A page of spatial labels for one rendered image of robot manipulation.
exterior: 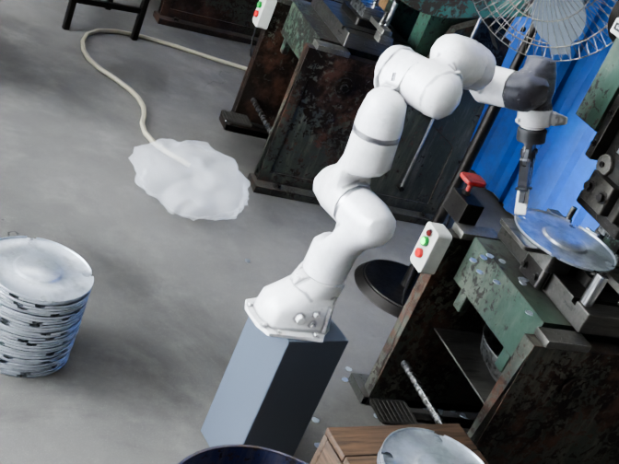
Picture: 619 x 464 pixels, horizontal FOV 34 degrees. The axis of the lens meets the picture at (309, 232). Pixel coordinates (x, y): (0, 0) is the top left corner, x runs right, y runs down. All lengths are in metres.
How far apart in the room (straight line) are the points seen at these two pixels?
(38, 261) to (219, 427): 0.64
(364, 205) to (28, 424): 1.00
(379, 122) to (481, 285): 0.77
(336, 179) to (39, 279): 0.83
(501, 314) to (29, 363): 1.24
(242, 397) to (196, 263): 0.97
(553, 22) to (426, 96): 1.22
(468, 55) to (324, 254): 0.56
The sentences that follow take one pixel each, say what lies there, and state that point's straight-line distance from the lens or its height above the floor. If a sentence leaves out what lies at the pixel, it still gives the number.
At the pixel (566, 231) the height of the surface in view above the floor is 0.79.
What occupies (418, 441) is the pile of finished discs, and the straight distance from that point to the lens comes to 2.46.
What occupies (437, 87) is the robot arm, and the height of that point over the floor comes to 1.14.
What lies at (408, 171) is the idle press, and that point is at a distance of 4.34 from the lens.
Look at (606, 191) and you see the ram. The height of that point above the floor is 0.96.
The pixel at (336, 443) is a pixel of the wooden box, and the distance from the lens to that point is 2.38.
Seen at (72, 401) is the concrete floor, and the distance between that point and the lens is 2.75.
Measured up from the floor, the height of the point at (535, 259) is 0.71.
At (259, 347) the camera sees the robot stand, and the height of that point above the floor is 0.36.
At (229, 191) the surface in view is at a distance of 3.69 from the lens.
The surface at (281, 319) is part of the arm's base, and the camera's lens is 2.43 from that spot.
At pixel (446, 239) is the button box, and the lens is 2.87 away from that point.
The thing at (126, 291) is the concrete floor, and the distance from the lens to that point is 3.23.
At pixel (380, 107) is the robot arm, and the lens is 2.23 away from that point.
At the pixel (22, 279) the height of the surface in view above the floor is 0.24.
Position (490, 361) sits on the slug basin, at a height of 0.38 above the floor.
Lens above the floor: 1.74
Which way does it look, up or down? 26 degrees down
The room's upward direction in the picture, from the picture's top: 23 degrees clockwise
